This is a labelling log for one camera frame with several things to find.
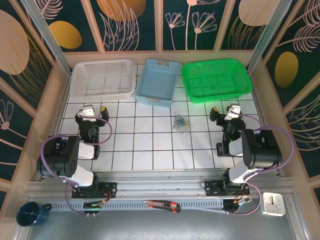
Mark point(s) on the small circuit board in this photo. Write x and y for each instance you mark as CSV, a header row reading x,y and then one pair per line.
x,y
236,203
93,206

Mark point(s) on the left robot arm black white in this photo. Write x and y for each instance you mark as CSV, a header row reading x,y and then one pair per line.
x,y
60,155

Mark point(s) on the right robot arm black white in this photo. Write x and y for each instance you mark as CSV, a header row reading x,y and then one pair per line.
x,y
265,150

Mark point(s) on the white plastic basket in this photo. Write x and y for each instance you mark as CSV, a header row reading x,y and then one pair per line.
x,y
100,94

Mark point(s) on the green plastic basket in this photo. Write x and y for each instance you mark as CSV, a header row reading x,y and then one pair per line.
x,y
190,72

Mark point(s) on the dark blue mug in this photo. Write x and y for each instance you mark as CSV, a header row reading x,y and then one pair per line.
x,y
27,215

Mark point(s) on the aluminium rail beam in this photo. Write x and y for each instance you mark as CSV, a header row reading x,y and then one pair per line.
x,y
160,190

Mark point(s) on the light blue plastic basket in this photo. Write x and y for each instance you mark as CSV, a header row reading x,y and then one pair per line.
x,y
156,82

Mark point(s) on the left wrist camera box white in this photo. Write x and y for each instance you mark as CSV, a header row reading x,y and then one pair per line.
x,y
87,111

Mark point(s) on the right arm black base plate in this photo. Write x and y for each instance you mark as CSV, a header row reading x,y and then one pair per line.
x,y
212,186

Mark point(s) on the orange black utility knife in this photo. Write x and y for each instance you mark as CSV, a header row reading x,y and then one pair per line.
x,y
162,205

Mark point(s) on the aluminium frame post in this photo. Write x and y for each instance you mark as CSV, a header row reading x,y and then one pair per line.
x,y
48,37
264,37

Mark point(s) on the white square clock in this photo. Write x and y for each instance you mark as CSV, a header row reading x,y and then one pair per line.
x,y
267,207

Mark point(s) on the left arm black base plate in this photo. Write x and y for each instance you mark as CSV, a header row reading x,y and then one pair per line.
x,y
110,187

